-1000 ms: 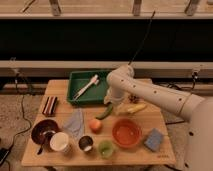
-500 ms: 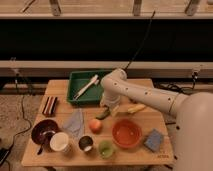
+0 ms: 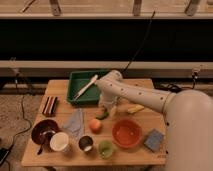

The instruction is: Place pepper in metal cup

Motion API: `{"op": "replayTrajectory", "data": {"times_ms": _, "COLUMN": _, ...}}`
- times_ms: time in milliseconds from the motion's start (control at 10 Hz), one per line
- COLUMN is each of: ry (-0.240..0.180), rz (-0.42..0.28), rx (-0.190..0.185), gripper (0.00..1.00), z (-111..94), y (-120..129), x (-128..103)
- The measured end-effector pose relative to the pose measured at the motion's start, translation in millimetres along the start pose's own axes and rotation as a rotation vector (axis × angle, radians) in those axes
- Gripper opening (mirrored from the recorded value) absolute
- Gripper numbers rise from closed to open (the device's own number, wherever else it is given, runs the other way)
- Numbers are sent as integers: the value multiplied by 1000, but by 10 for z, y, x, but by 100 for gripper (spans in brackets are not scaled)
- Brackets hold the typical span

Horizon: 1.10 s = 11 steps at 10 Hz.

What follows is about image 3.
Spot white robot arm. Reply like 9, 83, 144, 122
96, 70, 213, 171

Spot metal cup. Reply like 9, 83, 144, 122
78, 136, 93, 152

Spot green plastic cup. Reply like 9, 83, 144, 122
98, 140, 115, 159

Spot white paper cup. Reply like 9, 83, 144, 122
50, 132, 69, 152

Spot white dish brush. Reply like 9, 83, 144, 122
73, 74, 98, 100

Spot green plastic tray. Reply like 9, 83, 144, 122
67, 70, 108, 106

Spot orange peach fruit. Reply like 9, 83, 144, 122
89, 119, 102, 133

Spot blue folded cloth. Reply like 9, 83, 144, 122
62, 108, 84, 140

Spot orange plastic bowl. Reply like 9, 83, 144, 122
112, 119, 142, 149

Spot striped brown block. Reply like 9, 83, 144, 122
42, 96, 57, 117

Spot wooden table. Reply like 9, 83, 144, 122
21, 80, 166, 167

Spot blue sponge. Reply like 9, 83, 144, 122
144, 129, 164, 152

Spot dark spoon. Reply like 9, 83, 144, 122
37, 131, 54, 155

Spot dark brown bowl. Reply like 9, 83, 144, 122
31, 119, 60, 145

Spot black cable right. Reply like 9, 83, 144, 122
153, 71, 198, 94

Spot black cable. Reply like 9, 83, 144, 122
117, 10, 157, 77
153, 71, 198, 94
0, 71, 34, 167

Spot black cable centre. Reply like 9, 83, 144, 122
117, 10, 157, 77

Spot black cable left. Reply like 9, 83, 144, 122
0, 71, 34, 167

